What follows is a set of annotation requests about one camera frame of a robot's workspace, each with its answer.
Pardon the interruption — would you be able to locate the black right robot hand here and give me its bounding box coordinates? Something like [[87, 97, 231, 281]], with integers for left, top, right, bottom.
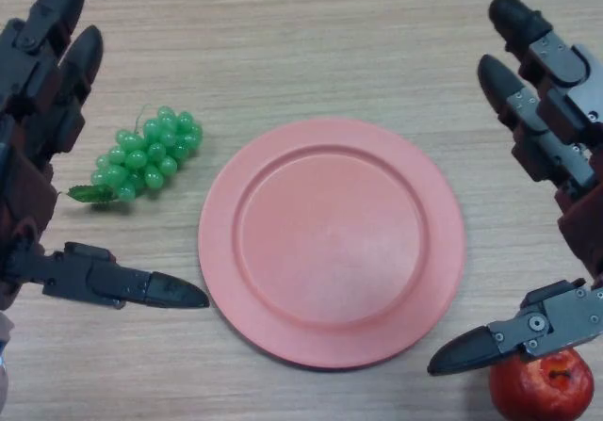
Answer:
[[427, 0, 603, 378]]

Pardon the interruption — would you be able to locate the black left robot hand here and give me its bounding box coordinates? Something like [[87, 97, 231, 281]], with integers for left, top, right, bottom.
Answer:
[[0, 0, 211, 313]]

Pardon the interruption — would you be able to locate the red apple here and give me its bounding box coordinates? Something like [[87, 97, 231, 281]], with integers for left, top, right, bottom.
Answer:
[[488, 348, 595, 421]]

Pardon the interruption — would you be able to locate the pink round plate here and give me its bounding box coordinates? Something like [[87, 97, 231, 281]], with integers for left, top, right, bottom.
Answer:
[[197, 118, 468, 371]]

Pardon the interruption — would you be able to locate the green grape bunch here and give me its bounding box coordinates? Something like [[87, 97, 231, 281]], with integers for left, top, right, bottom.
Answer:
[[66, 104, 204, 206]]

